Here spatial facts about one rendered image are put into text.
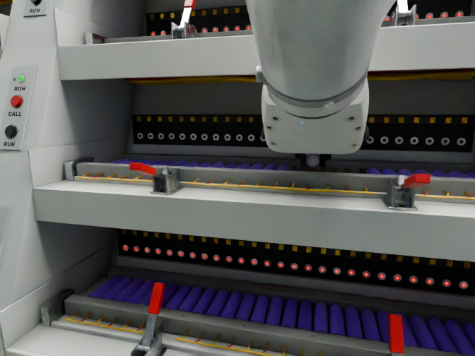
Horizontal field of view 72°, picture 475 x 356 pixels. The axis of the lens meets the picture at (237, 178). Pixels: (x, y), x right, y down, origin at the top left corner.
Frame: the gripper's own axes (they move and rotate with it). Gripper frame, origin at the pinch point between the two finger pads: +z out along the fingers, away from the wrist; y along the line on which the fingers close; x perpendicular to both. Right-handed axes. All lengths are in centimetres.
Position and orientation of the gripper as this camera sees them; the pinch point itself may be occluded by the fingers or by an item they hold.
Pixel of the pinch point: (313, 150)
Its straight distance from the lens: 43.7
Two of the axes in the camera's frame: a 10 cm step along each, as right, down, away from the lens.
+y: 9.7, 0.4, -2.4
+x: 1.2, -9.4, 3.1
